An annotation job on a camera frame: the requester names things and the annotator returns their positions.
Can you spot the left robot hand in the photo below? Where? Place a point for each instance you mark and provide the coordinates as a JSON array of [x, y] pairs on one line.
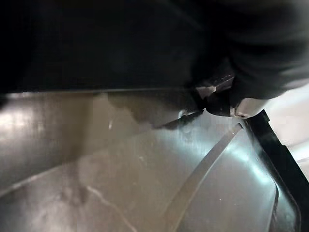
[[144, 43]]

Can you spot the black plastic housing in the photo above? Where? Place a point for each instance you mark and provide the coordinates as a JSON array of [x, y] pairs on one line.
[[144, 174]]

